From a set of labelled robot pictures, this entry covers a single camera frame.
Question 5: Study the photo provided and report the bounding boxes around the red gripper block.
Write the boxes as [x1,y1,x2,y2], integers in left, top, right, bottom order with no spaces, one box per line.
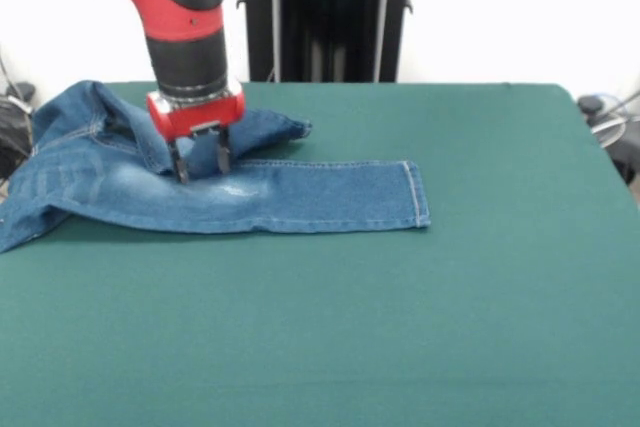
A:
[145,76,248,185]

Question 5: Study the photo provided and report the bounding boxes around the blue denim jeans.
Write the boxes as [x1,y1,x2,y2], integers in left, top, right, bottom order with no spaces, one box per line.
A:
[0,78,432,254]

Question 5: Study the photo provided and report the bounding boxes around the grey swivel chair base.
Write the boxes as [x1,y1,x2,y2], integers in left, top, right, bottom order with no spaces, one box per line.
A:
[4,81,37,103]
[577,93,640,183]

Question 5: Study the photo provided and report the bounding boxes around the dark green table cloth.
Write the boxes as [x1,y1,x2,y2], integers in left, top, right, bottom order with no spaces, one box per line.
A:
[0,81,640,427]

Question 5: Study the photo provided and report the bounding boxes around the black cable bundle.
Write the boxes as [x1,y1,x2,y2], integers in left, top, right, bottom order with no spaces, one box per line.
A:
[0,54,39,188]

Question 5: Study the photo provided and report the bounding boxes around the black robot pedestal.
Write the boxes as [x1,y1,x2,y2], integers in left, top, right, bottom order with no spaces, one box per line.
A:
[234,0,416,83]

